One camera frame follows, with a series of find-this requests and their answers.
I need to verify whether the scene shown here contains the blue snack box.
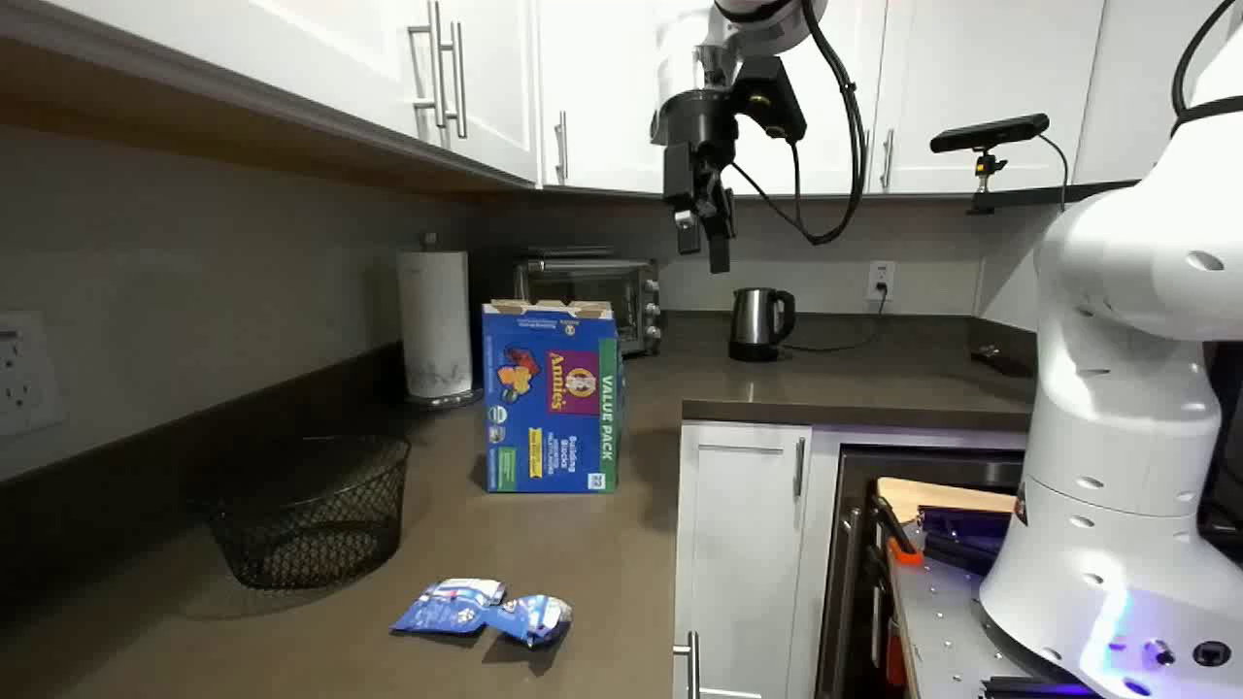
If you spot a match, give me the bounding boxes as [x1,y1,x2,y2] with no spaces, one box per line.
[483,299,620,492]

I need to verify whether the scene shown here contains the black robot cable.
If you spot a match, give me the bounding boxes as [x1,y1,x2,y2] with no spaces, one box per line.
[724,0,872,248]

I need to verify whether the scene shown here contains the white paper towel roll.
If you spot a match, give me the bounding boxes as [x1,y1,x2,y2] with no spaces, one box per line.
[397,231,475,404]

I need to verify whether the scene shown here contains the white lower cabinets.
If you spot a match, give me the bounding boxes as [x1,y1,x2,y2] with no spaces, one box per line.
[670,422,832,699]

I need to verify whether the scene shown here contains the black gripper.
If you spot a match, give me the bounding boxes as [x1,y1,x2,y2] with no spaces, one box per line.
[650,89,739,270]

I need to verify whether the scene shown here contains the black camera on stand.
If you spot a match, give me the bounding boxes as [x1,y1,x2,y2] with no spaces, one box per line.
[928,114,1047,215]

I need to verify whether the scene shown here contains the black wire mesh basket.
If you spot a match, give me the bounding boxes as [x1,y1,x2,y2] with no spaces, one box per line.
[198,433,411,591]

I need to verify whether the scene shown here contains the white upper cabinets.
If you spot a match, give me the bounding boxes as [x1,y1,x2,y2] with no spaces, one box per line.
[45,0,1216,193]

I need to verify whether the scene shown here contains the black electric kettle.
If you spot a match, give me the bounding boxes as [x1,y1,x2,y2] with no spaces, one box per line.
[730,287,797,362]

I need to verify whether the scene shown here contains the blue snack packet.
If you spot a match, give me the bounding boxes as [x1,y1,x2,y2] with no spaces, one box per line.
[484,593,571,647]
[393,580,503,638]

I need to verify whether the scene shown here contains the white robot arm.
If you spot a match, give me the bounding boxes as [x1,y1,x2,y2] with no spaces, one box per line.
[980,32,1243,699]

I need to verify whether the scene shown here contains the white perforated robot table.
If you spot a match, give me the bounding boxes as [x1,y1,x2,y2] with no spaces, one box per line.
[889,559,1055,699]

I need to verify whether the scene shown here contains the white cabinets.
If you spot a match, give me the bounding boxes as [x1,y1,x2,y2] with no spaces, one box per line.
[45,0,1216,193]
[670,422,832,699]

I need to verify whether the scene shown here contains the silver toaster oven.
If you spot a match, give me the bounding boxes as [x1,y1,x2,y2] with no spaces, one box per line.
[518,256,663,357]

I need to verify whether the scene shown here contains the white wall outlet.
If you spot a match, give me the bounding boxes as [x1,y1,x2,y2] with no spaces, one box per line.
[0,312,61,433]

